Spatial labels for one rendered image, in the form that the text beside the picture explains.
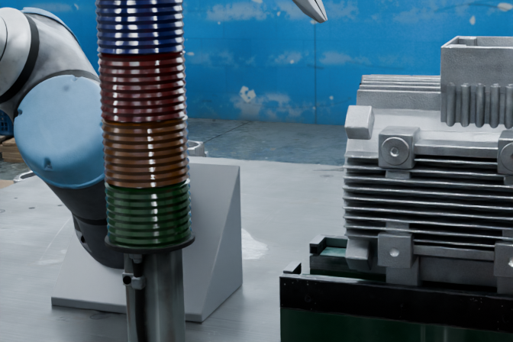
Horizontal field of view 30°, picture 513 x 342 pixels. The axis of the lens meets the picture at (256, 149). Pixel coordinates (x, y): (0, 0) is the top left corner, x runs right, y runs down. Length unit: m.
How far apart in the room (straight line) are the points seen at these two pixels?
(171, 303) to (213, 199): 0.54
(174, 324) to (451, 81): 0.33
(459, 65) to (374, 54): 5.81
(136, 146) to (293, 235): 0.85
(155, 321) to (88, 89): 0.43
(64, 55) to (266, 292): 0.39
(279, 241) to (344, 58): 5.31
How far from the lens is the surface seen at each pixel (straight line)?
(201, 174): 1.24
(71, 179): 1.06
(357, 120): 0.85
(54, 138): 1.06
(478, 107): 0.85
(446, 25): 6.53
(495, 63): 0.85
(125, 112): 0.64
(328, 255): 1.01
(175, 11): 0.64
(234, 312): 1.18
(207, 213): 1.21
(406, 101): 0.88
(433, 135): 0.86
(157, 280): 0.68
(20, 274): 1.37
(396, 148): 0.83
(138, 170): 0.65
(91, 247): 1.20
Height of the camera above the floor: 1.23
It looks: 12 degrees down
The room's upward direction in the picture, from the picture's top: 1 degrees counter-clockwise
